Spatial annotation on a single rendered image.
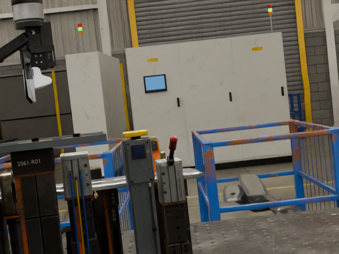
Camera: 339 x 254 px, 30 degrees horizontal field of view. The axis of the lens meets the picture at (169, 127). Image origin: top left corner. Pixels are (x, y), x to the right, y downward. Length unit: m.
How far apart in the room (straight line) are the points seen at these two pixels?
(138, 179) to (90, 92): 8.14
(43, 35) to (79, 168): 0.38
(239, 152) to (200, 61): 1.53
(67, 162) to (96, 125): 7.97
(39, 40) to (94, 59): 8.10
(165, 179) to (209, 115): 7.95
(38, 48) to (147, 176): 0.41
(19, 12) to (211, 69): 8.19
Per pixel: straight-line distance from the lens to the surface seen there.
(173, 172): 1.76
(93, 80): 9.69
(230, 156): 9.76
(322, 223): 2.48
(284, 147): 9.87
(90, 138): 1.54
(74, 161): 1.73
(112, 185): 1.86
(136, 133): 1.58
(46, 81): 1.55
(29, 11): 1.59
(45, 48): 1.58
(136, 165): 1.58
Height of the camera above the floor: 1.25
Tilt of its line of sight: 3 degrees down
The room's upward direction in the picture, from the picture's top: 6 degrees counter-clockwise
